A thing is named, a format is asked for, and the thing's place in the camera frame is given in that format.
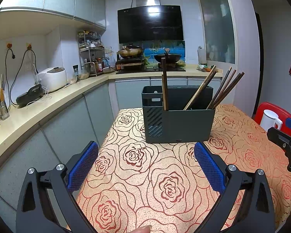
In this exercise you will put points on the brown pot with lid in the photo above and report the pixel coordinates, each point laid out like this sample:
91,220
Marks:
131,51

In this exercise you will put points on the black induction cooktop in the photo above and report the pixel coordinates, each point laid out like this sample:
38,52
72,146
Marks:
142,69

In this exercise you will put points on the brown wood chopstick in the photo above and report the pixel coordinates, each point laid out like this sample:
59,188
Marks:
230,76

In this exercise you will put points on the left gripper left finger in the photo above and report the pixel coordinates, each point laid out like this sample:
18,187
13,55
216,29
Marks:
35,212

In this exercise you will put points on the person's thumb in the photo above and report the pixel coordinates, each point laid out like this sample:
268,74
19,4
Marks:
143,229

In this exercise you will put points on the red plastic stool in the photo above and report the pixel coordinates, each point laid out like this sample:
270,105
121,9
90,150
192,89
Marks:
283,115

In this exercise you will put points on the dark wood chopstick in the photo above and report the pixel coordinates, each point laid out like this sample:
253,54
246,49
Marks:
219,89
223,95
166,82

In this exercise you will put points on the utensil jar on counter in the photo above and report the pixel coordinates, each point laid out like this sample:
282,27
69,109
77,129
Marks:
4,114

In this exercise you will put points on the white electric kettle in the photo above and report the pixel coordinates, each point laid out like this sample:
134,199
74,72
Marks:
270,119

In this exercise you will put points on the black countertop appliance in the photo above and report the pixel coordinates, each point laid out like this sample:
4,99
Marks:
33,94

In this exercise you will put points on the white plastic bottle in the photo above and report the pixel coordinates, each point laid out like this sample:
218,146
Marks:
202,57

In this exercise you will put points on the rose pattern tablecloth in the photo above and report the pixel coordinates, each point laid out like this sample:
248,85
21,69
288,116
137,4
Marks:
133,184

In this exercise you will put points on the dark green utensil holder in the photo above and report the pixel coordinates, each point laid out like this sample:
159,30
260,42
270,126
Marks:
177,125

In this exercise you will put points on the black range hood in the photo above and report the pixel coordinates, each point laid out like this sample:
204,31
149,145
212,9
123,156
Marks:
149,23

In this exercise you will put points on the white rice cooker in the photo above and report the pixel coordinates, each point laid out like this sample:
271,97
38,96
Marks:
53,78

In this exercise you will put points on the metal spice rack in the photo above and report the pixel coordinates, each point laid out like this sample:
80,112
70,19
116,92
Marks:
91,51

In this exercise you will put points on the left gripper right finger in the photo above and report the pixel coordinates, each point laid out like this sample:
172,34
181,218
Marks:
256,211

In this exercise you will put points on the black wok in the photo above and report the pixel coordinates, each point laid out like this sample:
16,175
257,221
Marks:
169,58

